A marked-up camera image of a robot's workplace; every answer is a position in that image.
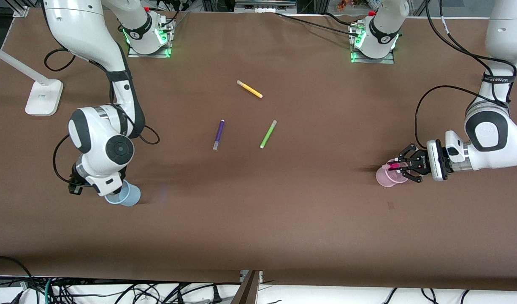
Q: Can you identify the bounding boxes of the light blue plastic cup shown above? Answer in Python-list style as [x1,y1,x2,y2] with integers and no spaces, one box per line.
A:
[104,179,141,207]

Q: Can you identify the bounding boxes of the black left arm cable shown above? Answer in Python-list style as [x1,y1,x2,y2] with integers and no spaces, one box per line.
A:
[414,0,517,149]

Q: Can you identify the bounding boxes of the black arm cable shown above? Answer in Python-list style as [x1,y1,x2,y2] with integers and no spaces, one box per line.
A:
[414,0,517,149]
[43,47,161,187]

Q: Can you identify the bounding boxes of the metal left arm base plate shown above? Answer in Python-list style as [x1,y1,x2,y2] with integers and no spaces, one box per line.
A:
[349,22,396,65]

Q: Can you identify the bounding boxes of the thick black floor cable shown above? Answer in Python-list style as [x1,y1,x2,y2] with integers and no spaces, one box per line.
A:
[0,255,34,296]

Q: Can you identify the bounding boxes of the brown table cover sheet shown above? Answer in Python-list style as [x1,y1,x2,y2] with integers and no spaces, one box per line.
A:
[0,8,517,293]

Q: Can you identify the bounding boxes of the purple marker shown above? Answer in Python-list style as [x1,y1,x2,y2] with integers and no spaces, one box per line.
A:
[213,119,225,151]

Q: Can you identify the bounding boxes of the grey metal box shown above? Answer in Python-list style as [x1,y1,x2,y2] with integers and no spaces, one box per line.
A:
[234,0,298,12]

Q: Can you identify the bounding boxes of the long black tabletop cable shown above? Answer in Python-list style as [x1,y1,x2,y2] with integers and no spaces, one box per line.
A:
[274,12,361,37]

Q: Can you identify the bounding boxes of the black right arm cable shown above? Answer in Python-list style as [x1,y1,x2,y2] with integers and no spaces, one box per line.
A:
[43,47,161,187]

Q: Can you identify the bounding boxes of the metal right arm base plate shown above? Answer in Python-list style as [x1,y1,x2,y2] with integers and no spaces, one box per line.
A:
[127,18,175,58]

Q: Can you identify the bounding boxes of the green marker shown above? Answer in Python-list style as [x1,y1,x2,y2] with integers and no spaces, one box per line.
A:
[260,120,278,149]

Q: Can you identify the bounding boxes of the dark table leg beam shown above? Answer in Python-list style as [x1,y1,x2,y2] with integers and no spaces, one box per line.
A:
[230,270,263,304]

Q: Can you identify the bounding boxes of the white desk lamp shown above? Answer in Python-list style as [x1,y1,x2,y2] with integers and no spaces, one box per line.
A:
[0,42,64,116]

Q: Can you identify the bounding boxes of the short black tabletop cable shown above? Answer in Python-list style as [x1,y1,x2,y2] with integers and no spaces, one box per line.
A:
[323,11,358,27]

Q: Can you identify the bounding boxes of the yellow marker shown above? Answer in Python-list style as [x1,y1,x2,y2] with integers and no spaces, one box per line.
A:
[236,80,263,99]

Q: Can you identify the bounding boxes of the pink plastic cup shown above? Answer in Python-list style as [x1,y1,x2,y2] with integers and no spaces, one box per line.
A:
[376,160,411,187]

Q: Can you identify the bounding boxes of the aluminium frame profile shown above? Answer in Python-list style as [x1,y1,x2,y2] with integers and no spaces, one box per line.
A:
[11,0,30,18]

